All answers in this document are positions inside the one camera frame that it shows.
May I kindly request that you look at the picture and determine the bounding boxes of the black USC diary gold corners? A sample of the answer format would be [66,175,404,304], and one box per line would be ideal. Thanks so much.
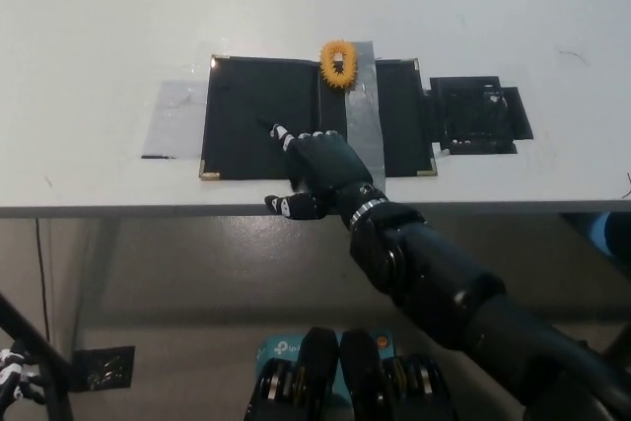
[197,53,441,182]

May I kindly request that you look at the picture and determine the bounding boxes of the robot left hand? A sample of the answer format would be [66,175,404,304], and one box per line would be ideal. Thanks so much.
[0,339,46,405]

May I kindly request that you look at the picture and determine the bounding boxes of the grey duct tape strip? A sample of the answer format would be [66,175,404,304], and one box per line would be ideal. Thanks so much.
[343,38,391,196]

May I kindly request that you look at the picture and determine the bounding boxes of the black tape patch on desk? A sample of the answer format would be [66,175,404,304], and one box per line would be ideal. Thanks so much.
[421,75,535,157]

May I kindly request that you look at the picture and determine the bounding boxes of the grey table leg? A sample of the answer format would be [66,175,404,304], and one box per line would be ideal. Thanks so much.
[72,218,123,354]

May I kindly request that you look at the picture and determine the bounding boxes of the orange spiky rubber ring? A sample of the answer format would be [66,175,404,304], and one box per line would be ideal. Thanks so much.
[317,38,359,93]

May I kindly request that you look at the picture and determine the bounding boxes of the teal router box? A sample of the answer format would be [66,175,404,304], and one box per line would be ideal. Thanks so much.
[255,329,396,405]

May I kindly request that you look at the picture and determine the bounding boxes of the black tape patch on floor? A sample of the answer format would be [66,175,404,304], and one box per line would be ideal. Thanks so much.
[70,344,137,392]

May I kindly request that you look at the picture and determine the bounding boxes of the blue round object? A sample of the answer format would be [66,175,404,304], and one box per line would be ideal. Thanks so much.
[590,213,631,258]

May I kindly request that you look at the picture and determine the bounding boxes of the thin black cable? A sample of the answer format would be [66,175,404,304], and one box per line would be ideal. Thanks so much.
[34,218,51,339]

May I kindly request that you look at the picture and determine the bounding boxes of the black diagonal metal bar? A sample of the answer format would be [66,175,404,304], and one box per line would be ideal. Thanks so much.
[0,291,76,421]

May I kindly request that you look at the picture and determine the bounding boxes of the clear plastic tape sheet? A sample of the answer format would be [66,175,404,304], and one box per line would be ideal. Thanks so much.
[139,78,211,162]

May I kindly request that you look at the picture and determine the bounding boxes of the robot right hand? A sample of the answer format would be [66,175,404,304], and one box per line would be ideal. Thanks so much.
[255,116,389,231]

